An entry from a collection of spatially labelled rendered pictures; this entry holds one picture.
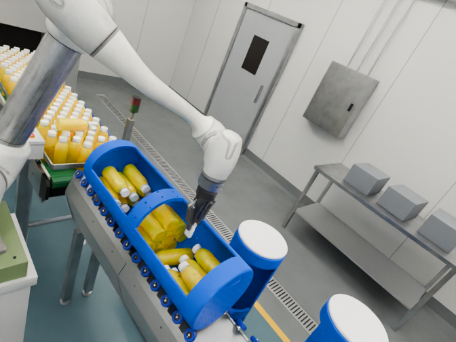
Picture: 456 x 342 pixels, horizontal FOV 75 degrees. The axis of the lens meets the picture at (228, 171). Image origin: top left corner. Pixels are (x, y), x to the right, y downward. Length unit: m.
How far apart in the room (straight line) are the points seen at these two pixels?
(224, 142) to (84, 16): 0.48
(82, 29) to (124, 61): 0.11
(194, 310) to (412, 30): 3.87
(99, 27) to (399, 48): 3.79
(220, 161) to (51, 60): 0.56
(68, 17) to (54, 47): 0.21
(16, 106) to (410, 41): 3.92
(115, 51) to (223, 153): 0.41
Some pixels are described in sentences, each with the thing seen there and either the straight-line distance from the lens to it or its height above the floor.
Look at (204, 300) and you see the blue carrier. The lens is 1.01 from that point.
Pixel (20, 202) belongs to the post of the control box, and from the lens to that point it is 1.96.
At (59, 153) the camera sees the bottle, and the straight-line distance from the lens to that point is 1.78.
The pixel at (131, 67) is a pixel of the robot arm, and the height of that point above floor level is 1.72.
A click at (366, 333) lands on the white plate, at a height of 1.04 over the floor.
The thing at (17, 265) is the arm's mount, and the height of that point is 1.06.
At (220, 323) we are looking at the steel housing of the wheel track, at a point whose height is 0.93.
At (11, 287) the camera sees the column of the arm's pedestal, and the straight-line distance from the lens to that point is 1.18.
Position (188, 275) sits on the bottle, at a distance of 1.12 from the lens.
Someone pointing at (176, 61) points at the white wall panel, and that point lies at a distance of 6.85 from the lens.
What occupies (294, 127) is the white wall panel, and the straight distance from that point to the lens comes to 4.66.
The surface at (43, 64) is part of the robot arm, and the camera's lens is 1.03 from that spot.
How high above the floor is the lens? 1.92
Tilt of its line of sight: 25 degrees down
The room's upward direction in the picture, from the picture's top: 25 degrees clockwise
